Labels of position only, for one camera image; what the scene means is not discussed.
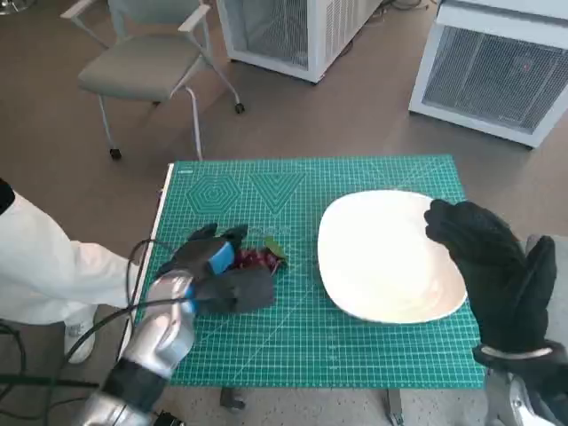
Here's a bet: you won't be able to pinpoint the person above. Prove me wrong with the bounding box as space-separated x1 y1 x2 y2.
0 177 144 366

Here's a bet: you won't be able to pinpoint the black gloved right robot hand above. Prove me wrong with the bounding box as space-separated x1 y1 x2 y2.
423 198 558 355

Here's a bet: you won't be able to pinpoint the white plate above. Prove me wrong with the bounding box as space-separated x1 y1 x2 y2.
317 189 469 324

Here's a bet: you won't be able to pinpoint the green cutting mat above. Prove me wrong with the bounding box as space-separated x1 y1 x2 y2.
153 154 486 391

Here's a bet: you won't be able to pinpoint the grey chair with white frame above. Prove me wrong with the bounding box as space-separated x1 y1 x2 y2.
59 0 248 162

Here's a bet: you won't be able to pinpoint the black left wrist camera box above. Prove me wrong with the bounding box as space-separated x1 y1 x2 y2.
193 265 277 314

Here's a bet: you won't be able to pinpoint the red toy grapes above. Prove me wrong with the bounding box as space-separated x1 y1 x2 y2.
233 236 289 277

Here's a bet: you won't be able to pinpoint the black floor cable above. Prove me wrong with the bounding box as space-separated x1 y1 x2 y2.
0 321 28 379

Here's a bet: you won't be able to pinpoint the white mesh cabinet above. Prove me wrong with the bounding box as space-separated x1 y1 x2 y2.
407 0 568 150
216 0 385 84

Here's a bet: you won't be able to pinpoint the black stand bar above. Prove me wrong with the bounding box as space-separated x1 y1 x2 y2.
0 374 99 389

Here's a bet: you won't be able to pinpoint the small black box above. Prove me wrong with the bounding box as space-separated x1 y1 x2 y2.
153 410 185 426

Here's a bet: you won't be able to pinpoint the black left robot hand, blue tape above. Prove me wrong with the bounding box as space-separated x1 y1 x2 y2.
157 223 250 285

